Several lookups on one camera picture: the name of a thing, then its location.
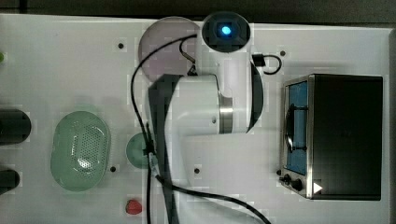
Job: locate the black toaster oven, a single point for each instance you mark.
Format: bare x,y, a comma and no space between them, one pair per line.
332,137

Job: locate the red toy strawberry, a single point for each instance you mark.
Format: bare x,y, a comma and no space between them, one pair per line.
133,207

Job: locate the grey round plate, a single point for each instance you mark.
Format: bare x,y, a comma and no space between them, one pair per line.
168,60

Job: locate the green oval strainer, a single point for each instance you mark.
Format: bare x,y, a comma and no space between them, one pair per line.
80,151

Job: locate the green mug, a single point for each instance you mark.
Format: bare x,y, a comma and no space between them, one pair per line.
136,152

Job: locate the tall black cup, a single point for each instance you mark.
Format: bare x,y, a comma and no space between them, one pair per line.
15,126

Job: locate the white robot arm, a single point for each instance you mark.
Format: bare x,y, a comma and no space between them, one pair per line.
225,95

